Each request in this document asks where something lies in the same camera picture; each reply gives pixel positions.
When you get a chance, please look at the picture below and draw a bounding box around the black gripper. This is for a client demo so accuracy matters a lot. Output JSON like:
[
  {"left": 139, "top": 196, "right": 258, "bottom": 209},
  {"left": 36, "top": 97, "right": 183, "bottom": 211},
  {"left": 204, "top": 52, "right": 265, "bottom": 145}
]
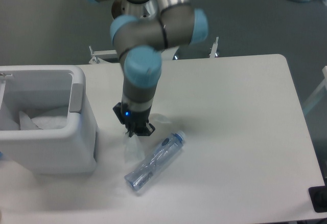
[{"left": 113, "top": 102, "right": 155, "bottom": 136}]

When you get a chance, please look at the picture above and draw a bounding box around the white metal base frame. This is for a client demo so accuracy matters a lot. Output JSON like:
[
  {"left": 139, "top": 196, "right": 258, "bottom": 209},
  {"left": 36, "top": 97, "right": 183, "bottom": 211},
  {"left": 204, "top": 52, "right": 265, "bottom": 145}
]
[{"left": 88, "top": 36, "right": 220, "bottom": 64}]

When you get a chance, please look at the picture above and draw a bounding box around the clear plastic water bottle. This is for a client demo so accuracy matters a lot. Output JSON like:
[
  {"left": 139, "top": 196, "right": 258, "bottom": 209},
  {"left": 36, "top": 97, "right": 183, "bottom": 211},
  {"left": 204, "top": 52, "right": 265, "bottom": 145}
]
[{"left": 124, "top": 130, "right": 186, "bottom": 192}]

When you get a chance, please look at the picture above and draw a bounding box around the black device at table edge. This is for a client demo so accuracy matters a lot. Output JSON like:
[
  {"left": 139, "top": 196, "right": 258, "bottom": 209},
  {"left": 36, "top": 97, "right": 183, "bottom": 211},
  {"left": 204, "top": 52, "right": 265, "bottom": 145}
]
[{"left": 309, "top": 186, "right": 326, "bottom": 213}]

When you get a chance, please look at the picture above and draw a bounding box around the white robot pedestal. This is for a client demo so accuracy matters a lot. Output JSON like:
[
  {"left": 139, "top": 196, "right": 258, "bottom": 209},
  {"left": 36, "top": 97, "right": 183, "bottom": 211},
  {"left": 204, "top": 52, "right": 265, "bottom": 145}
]
[{"left": 111, "top": 0, "right": 158, "bottom": 20}]

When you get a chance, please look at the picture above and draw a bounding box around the white trash can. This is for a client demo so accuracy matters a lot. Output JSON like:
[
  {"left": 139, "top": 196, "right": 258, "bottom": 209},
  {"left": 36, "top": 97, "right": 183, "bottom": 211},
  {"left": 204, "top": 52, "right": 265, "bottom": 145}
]
[{"left": 1, "top": 65, "right": 98, "bottom": 174}]

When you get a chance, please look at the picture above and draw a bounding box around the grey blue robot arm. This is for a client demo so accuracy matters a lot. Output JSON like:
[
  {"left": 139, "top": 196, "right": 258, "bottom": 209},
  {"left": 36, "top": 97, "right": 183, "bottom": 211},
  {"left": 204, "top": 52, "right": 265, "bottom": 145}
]
[{"left": 90, "top": 0, "right": 209, "bottom": 136}]

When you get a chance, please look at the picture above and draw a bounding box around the white paper wrapper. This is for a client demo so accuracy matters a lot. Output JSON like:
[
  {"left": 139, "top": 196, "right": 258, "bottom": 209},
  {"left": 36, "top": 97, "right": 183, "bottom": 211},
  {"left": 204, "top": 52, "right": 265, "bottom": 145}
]
[{"left": 149, "top": 113, "right": 172, "bottom": 125}]

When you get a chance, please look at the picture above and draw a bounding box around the white frame at right edge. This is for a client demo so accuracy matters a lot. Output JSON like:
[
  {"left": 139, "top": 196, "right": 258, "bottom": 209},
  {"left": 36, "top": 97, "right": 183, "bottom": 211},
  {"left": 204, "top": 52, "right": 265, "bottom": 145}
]
[{"left": 302, "top": 66, "right": 326, "bottom": 116}]

